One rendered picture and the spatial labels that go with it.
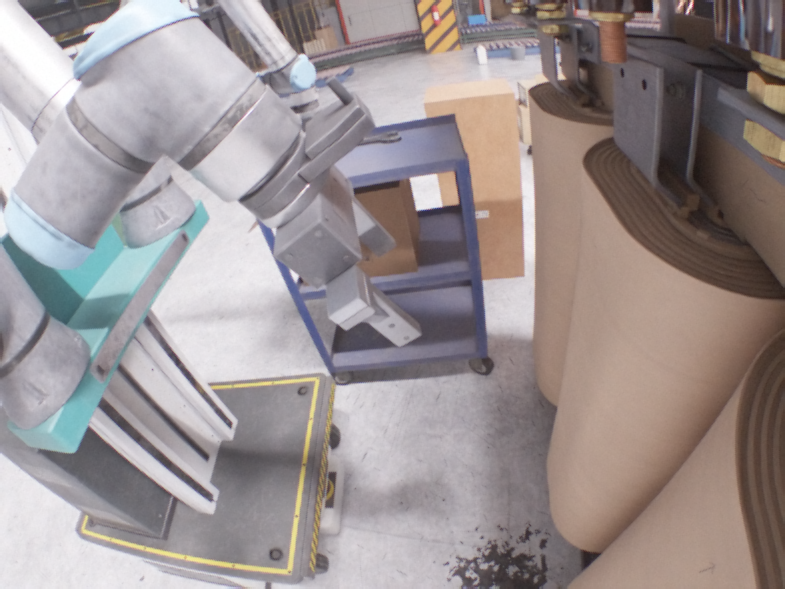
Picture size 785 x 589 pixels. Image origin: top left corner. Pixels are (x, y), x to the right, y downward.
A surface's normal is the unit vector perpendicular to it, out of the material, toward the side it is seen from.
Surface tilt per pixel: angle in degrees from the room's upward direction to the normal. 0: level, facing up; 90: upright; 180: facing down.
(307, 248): 97
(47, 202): 80
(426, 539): 0
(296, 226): 24
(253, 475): 0
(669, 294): 90
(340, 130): 87
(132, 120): 104
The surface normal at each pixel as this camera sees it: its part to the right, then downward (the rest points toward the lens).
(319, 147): 0.17, 0.69
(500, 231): -0.11, 0.66
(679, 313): -0.80, 0.51
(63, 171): 0.28, 0.42
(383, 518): -0.21, -0.75
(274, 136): 0.69, 0.15
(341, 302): -0.56, -0.51
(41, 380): 0.73, -0.10
